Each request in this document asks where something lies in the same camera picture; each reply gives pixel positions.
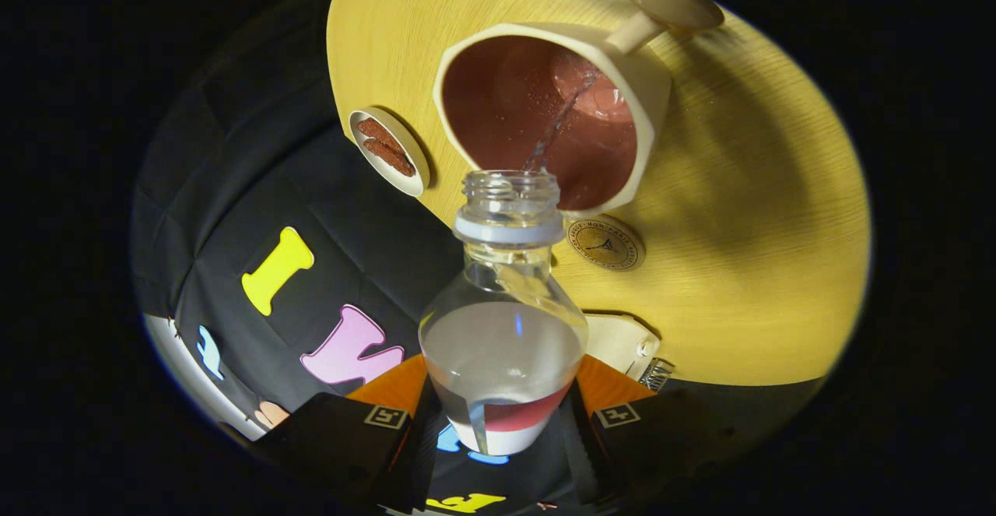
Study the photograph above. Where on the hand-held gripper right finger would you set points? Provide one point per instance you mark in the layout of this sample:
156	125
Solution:
580	461

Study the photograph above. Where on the clear plastic juice bottle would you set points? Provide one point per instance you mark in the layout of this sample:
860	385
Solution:
502	360

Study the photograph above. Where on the oval white plate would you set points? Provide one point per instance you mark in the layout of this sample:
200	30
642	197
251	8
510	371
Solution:
412	166

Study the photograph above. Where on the cream toaster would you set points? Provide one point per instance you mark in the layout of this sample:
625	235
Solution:
615	341

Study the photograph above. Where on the round brown coaster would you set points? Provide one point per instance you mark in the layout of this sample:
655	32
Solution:
607	243

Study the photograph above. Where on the wooden table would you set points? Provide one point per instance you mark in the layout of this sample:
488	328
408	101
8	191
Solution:
747	228

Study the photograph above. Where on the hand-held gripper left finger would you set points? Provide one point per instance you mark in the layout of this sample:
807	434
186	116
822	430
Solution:
408	461

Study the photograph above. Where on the red sausage piece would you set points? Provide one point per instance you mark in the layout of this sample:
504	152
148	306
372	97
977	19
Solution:
376	131
391	158

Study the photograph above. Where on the black backdrop cloth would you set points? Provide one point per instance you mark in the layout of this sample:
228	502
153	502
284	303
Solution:
218	189

